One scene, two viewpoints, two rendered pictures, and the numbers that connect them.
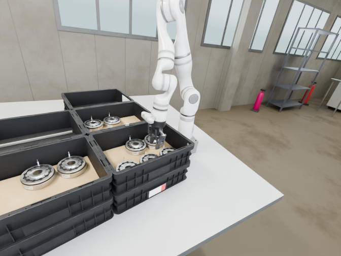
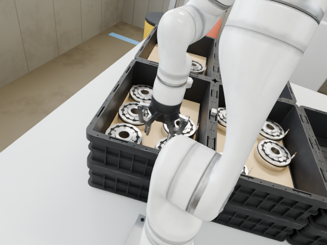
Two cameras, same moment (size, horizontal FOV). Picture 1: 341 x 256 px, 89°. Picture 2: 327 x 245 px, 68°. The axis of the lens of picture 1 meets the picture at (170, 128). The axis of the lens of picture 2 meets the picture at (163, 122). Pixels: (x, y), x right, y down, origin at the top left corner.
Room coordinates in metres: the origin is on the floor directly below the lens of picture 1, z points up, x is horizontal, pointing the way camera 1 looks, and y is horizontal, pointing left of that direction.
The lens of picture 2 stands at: (1.07, -0.28, 1.35)
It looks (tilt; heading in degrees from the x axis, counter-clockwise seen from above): 41 degrees down; 133
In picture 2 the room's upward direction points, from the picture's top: 15 degrees clockwise
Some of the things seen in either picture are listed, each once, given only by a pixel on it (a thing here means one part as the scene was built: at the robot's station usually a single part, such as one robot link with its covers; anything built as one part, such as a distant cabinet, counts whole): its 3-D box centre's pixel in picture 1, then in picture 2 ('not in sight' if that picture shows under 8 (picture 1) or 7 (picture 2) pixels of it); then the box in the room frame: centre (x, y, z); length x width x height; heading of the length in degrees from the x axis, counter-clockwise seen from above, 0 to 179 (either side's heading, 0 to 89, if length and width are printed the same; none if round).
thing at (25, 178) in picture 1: (38, 173); (192, 66); (0.45, 0.46, 0.86); 0.10 x 0.10 x 0.01
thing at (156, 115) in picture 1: (156, 112); (172, 80); (0.73, 0.07, 1.05); 0.11 x 0.09 x 0.06; 128
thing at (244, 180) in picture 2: (116, 115); (261, 132); (0.89, 0.32, 0.92); 0.40 x 0.30 x 0.02; 132
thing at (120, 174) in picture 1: (143, 141); (162, 104); (0.67, 0.12, 0.92); 0.40 x 0.30 x 0.02; 132
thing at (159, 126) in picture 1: (157, 125); (165, 107); (0.74, 0.06, 0.97); 0.08 x 0.08 x 0.09
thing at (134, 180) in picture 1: (142, 150); (158, 117); (0.67, 0.12, 0.87); 0.40 x 0.30 x 0.11; 132
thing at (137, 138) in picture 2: (170, 153); (123, 136); (0.69, -0.02, 0.86); 0.10 x 0.10 x 0.01
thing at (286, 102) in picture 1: (299, 72); not in sight; (4.55, -2.92, 0.91); 0.98 x 0.40 x 1.82; 122
